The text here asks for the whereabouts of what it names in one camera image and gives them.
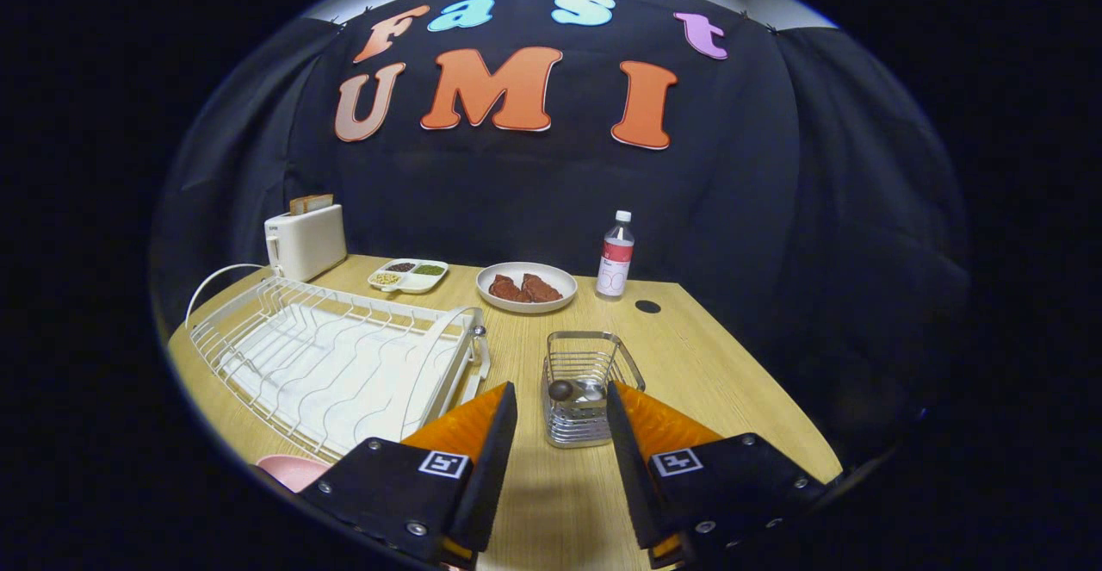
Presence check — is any white toaster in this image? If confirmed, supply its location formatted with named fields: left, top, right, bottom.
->
left=263, top=203, right=348, bottom=283

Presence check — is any white round plate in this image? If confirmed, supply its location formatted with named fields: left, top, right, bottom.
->
left=476, top=262, right=579, bottom=314

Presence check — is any spoon with dark handle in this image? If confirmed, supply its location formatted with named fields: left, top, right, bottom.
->
left=548, top=379, right=608, bottom=406

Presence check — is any black backdrop cloth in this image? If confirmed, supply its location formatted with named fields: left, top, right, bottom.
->
left=151, top=0, right=974, bottom=460

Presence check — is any white wire dish rack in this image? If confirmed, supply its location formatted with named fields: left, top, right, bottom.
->
left=185, top=263, right=492, bottom=464

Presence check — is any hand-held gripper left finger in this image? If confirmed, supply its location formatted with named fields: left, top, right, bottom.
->
left=297, top=382, right=519, bottom=568

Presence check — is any white divided dish with beans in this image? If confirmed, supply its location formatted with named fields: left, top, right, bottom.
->
left=368, top=258, right=449, bottom=295

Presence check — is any clear bottle with red label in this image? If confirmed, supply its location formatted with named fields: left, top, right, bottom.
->
left=596, top=210, right=636, bottom=301

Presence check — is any pink plate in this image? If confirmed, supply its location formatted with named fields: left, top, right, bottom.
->
left=257, top=455, right=332, bottom=494

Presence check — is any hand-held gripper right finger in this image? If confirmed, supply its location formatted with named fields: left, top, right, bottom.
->
left=606, top=380, right=832, bottom=570

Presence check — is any metal wire basket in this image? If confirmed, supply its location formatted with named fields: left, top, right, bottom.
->
left=542, top=331, right=646, bottom=450

